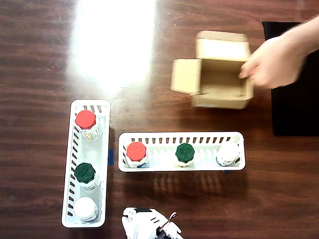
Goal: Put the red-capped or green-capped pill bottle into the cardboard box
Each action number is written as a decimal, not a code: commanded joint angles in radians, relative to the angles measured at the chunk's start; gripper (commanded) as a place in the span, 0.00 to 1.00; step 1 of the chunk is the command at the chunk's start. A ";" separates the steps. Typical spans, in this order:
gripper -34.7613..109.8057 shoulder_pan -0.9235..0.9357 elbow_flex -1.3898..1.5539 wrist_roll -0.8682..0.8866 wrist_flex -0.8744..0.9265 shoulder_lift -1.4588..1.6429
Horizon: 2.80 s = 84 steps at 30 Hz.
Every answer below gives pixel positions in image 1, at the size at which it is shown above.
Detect green cap bottle white body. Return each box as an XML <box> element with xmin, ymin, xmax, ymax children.
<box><xmin>173</xmin><ymin>143</ymin><xmax>196</xmax><ymax>167</ymax></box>
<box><xmin>74</xmin><ymin>162</ymin><xmax>102</xmax><ymax>191</ymax></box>

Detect red-capped bottle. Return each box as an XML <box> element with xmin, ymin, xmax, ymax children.
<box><xmin>125</xmin><ymin>141</ymin><xmax>150</xmax><ymax>169</ymax></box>
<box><xmin>74</xmin><ymin>109</ymin><xmax>103</xmax><ymax>142</ymax></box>

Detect brown cardboard box flaps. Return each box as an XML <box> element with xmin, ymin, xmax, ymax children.
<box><xmin>170</xmin><ymin>30</ymin><xmax>255</xmax><ymax>110</ymax></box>

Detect bare person forearm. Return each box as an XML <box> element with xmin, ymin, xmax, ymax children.
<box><xmin>286</xmin><ymin>14</ymin><xmax>319</xmax><ymax>59</ymax></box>

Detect white plastic basket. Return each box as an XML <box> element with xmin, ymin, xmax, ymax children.
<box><xmin>117</xmin><ymin>131</ymin><xmax>247</xmax><ymax>173</ymax></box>
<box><xmin>61</xmin><ymin>99</ymin><xmax>112</xmax><ymax>229</ymax></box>

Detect bare person hand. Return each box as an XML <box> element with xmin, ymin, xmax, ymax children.
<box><xmin>238</xmin><ymin>32</ymin><xmax>310</xmax><ymax>89</ymax></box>

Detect black mat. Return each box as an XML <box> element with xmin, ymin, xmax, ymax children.
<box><xmin>261</xmin><ymin>21</ymin><xmax>319</xmax><ymax>137</ymax></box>

